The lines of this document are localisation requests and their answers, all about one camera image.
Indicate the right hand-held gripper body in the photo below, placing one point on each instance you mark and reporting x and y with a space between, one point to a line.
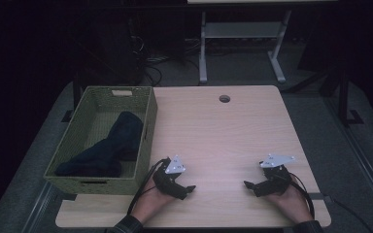
278 179

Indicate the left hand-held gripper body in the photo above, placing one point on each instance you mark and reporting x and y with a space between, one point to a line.
170 181

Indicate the dark navy cloth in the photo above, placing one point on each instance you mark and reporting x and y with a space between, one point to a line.
116 142

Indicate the green woven basket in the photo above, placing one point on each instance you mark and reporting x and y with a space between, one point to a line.
77 129

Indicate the person's right hand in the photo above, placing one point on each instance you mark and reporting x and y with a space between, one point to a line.
293 204

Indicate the person's left hand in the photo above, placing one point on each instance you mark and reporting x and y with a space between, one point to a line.
150 202

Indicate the black metal stand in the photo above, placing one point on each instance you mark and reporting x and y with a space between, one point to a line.
344 97

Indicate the white metal desk frame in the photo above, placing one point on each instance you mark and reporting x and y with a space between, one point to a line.
239 29

